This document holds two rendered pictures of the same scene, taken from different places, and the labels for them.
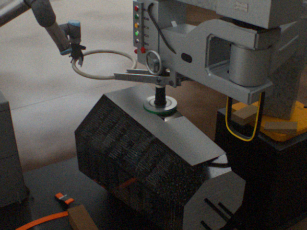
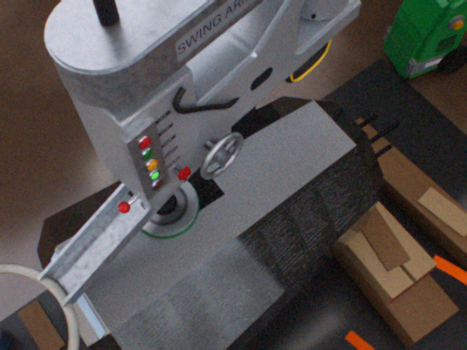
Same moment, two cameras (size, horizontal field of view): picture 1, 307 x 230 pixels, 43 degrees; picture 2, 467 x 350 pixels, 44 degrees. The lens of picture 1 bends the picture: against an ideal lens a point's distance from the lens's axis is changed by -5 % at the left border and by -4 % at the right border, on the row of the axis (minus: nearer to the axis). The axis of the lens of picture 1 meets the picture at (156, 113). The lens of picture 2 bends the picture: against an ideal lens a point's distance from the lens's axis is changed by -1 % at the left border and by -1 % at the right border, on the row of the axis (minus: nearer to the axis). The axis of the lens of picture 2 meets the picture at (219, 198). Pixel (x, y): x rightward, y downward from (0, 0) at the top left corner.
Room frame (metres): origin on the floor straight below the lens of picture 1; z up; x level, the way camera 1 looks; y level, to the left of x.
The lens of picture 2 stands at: (2.16, 0.76, 2.54)
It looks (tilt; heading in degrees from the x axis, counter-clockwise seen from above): 65 degrees down; 270
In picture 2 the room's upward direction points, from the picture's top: 5 degrees counter-clockwise
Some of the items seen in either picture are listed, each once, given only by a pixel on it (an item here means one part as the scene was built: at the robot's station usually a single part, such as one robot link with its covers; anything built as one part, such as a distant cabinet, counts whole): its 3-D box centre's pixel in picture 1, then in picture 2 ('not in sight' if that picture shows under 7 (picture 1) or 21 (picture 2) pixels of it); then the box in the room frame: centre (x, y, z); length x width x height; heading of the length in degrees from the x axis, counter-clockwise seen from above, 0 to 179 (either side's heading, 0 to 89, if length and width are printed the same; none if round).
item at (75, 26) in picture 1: (74, 28); not in sight; (2.86, 0.61, 1.18); 0.10 x 0.09 x 0.12; 121
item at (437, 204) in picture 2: not in sight; (446, 212); (1.16, -0.19, 0.13); 0.25 x 0.10 x 0.01; 130
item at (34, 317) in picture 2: not in sight; (42, 328); (2.98, 0.13, 0.02); 0.25 x 0.10 x 0.01; 122
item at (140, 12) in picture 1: (138, 24); (147, 161); (2.31, 0.11, 1.37); 0.08 x 0.03 x 0.28; 40
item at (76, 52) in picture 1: (75, 49); not in sight; (2.87, 0.61, 1.01); 0.09 x 0.08 x 0.12; 159
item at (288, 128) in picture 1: (280, 125); not in sight; (2.12, -0.77, 0.80); 0.20 x 0.10 x 0.05; 70
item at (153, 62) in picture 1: (158, 61); (212, 147); (2.16, -0.01, 1.20); 0.15 x 0.10 x 0.15; 40
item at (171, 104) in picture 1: (160, 103); (164, 204); (2.33, -0.03, 0.84); 0.21 x 0.21 x 0.01
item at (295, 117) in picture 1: (277, 113); not in sight; (2.35, -0.82, 0.76); 0.49 x 0.49 x 0.05; 32
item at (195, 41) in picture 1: (207, 53); (255, 39); (2.02, -0.27, 1.30); 0.74 x 0.23 x 0.49; 40
